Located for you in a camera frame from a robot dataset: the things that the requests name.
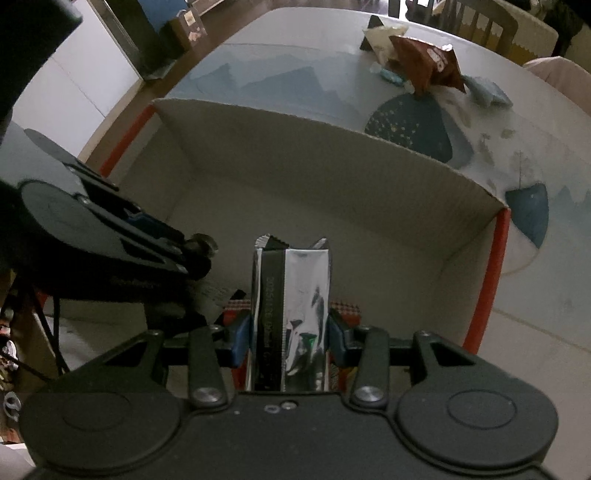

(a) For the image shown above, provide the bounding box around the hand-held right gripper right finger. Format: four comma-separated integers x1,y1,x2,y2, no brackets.
327,309,500,411

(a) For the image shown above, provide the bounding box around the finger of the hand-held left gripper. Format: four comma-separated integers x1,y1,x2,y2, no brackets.
69,164,186,246
117,233,219,282

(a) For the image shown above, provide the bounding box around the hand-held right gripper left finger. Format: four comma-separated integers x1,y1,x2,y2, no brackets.
88,311,254,411

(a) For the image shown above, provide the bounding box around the silver black snack packet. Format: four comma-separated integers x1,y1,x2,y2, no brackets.
244,234,334,394

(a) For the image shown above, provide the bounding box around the cardboard box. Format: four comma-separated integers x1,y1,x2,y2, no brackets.
99,97,511,394

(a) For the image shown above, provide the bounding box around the cream snack packet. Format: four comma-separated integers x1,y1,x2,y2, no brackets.
362,25,410,66

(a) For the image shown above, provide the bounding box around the red patterned snack packet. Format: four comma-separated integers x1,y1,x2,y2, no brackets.
221,297,364,393

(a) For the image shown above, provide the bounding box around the black cabinet with blue panel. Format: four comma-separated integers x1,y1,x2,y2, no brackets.
89,0,191,80

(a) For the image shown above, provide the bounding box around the brown paper bag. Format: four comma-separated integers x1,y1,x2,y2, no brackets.
159,8,206,52

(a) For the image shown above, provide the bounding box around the small light blue snack packet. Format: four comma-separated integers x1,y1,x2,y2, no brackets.
379,68,410,89

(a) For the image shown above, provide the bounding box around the red brown snack packet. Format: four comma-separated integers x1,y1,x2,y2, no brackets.
390,34,467,100

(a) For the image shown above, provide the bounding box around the pink cloth covered chair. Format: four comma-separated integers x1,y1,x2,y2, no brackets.
523,55,591,108

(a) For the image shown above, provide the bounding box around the wooden dining chair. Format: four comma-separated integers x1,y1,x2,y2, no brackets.
387,0,519,52

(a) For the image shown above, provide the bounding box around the black cable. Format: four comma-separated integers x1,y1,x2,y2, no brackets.
8,276,71,380

